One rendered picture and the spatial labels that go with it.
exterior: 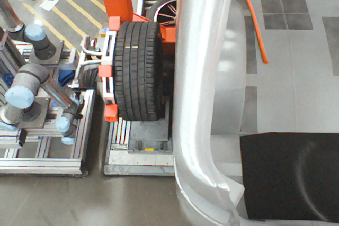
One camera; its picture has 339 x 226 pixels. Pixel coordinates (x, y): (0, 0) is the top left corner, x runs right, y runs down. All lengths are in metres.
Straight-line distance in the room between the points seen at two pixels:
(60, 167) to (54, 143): 0.23
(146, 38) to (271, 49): 0.76
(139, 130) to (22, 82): 1.27
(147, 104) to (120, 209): 1.07
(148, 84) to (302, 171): 0.98
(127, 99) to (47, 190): 1.29
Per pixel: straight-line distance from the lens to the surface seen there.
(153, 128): 2.78
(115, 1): 2.41
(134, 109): 2.09
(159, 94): 2.47
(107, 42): 2.15
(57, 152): 2.88
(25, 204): 3.06
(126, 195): 2.84
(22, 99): 1.76
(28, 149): 2.98
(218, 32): 1.30
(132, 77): 1.98
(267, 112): 2.07
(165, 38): 2.69
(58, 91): 1.97
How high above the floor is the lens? 2.70
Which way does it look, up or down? 59 degrees down
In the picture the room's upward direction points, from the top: 5 degrees counter-clockwise
